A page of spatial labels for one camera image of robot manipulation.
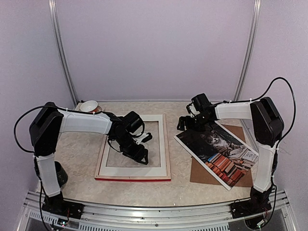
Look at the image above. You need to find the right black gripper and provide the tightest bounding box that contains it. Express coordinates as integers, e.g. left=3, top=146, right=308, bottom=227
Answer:
left=177, top=113, right=210, bottom=132

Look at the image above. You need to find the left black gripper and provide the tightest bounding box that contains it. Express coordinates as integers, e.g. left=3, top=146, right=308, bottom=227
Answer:
left=113, top=132, right=149, bottom=165

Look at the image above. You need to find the white photo mat board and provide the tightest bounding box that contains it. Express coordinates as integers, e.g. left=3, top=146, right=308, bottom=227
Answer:
left=99, top=114, right=168, bottom=177

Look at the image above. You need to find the wooden red picture frame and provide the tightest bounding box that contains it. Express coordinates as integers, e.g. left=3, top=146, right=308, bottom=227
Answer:
left=94, top=114, right=172, bottom=182

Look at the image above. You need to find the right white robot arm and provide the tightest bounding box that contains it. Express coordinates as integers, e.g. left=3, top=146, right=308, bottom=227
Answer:
left=177, top=94, right=284, bottom=193

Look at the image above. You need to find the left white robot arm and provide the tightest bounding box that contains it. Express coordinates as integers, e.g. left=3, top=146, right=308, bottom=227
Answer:
left=29, top=102, right=151, bottom=214

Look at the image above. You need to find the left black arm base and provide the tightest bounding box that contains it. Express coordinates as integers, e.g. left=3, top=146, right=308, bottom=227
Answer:
left=42, top=192, right=84, bottom=219

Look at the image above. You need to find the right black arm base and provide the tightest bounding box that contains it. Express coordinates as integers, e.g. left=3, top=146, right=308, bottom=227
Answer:
left=230, top=186, right=273, bottom=218

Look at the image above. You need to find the cat and books photo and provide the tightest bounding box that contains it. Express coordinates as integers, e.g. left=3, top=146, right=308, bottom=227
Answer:
left=174, top=122, right=258, bottom=191

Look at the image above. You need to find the brown cardboard backing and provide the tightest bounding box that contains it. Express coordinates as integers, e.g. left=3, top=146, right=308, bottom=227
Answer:
left=190, top=124, right=253, bottom=187

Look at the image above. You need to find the grey round plate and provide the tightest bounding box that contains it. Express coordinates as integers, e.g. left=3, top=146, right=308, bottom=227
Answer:
left=95, top=106, right=104, bottom=114

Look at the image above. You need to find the orange white bowl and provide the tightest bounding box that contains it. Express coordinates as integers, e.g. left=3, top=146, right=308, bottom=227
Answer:
left=80, top=100, right=99, bottom=113

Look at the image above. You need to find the black cylindrical cup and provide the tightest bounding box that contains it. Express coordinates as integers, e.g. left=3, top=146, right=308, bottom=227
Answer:
left=55, top=161, right=68, bottom=188

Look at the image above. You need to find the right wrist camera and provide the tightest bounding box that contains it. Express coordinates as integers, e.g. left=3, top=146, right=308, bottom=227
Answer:
left=186, top=93, right=211, bottom=117

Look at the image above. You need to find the aluminium front rail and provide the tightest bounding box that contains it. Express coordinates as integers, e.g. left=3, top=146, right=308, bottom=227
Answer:
left=16, top=191, right=298, bottom=231

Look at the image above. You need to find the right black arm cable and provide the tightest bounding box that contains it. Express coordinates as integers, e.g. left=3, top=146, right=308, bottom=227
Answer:
left=223, top=77, right=296, bottom=150

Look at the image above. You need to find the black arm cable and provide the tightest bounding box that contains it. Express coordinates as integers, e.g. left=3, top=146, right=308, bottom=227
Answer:
left=223, top=77, right=296, bottom=150
left=13, top=105, right=46, bottom=154

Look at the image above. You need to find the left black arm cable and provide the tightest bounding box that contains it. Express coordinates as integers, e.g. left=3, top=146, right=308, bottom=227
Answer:
left=13, top=105, right=46, bottom=154

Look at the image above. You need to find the right aluminium post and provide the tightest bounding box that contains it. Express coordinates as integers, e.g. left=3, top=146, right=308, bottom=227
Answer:
left=233, top=0, right=262, bottom=101

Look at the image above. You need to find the aluminium post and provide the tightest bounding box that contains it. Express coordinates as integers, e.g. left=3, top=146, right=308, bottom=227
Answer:
left=233, top=0, right=262, bottom=101
left=48, top=0, right=78, bottom=106

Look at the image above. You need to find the left aluminium post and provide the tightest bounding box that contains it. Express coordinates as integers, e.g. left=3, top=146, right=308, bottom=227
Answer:
left=48, top=0, right=78, bottom=106

